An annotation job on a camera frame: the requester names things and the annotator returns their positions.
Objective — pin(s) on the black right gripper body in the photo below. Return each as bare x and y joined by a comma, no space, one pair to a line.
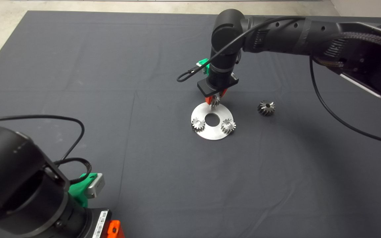
217,88

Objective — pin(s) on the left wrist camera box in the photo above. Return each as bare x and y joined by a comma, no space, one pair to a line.
95,185

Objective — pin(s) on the wrist green camera mount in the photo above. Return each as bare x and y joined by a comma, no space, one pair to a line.
205,63
78,190

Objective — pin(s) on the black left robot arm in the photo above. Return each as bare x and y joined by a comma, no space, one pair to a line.
8,183

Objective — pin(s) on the small steel gear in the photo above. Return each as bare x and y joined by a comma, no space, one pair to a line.
225,129
215,101
194,126

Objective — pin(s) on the right wrist green camera mount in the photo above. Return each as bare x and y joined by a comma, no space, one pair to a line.
205,63

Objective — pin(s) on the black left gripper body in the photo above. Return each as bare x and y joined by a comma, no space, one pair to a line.
97,224

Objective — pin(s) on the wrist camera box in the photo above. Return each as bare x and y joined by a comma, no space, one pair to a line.
200,64
95,185

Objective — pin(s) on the dark grey table cloth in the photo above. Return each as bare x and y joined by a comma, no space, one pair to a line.
164,172

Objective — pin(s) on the round metal plate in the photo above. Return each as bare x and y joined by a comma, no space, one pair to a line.
212,134

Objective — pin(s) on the left wrist green camera mount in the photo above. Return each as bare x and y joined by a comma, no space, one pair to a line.
78,190

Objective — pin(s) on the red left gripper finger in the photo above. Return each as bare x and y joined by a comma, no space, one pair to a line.
115,230

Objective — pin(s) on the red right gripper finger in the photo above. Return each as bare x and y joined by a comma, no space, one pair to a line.
208,99
223,93

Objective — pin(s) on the large steel gear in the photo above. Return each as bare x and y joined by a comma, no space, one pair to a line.
263,111

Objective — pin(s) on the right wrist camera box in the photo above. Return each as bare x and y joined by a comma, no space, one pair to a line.
200,64

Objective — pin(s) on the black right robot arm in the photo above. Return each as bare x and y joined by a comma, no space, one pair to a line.
309,34

